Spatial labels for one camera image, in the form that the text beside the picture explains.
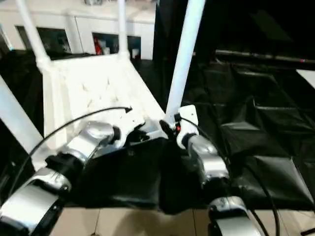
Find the white plastic table top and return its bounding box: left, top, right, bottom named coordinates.
left=34, top=53, right=173, bottom=173

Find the white plastic table leg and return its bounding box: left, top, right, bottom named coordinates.
left=14, top=0, right=54, bottom=72
left=165, top=0, right=207, bottom=121
left=0, top=75, right=45, bottom=148
left=117, top=0, right=130, bottom=59

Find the black work mat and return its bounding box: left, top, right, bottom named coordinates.
left=0, top=48, right=315, bottom=214

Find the red package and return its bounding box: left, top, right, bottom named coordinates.
left=94, top=36, right=103, bottom=55

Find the dark long rod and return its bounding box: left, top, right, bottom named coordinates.
left=215, top=49, right=315, bottom=64

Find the white glass door cabinet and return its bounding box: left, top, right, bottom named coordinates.
left=0, top=0, right=157, bottom=60

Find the white flat board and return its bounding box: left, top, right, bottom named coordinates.
left=296, top=69, right=315, bottom=89

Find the white blue patterned roll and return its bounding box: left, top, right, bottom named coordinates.
left=0, top=23, right=13, bottom=51

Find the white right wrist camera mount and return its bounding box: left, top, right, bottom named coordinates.
left=176, top=104, right=199, bottom=150

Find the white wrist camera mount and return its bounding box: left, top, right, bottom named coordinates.
left=176, top=104, right=199, bottom=150
left=113, top=108, right=146, bottom=148

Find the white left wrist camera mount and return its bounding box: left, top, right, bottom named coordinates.
left=113, top=108, right=146, bottom=148

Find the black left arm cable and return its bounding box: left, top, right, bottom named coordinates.
left=7, top=106, right=133, bottom=200

